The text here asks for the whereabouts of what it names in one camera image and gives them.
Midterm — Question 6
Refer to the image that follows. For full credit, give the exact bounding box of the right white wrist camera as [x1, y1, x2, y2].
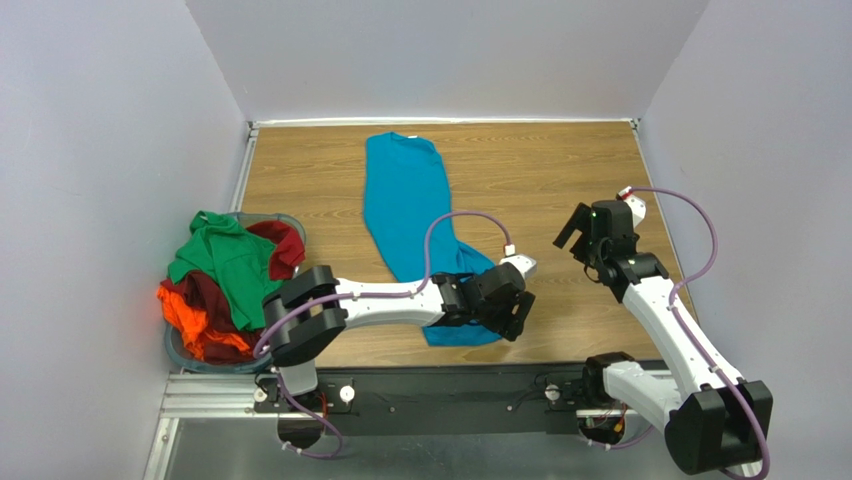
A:
[617, 186, 647, 228]

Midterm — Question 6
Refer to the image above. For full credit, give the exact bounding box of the blue t shirt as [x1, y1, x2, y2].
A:
[363, 132, 501, 347]

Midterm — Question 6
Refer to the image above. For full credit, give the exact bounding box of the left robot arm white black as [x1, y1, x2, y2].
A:
[258, 254, 537, 396]

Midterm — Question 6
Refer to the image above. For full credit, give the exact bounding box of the grey laundry basket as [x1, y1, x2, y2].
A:
[157, 211, 306, 374]

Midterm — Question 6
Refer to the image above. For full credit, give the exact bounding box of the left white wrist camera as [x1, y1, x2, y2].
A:
[499, 243, 537, 280]

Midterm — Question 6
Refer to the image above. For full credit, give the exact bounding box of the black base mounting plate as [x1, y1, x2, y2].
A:
[252, 362, 674, 449]

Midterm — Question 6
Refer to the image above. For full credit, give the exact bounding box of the orange t shirt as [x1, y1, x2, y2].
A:
[157, 286, 252, 364]

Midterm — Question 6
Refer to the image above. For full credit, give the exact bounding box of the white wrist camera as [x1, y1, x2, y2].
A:
[617, 186, 647, 228]
[499, 243, 537, 280]

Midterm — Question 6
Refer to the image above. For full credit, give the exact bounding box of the green t shirt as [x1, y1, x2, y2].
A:
[167, 211, 282, 331]

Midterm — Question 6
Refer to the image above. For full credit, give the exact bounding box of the dark red t shirt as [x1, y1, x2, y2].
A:
[159, 214, 306, 371]

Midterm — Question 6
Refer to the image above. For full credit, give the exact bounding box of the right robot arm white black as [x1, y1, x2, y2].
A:
[553, 194, 773, 477]

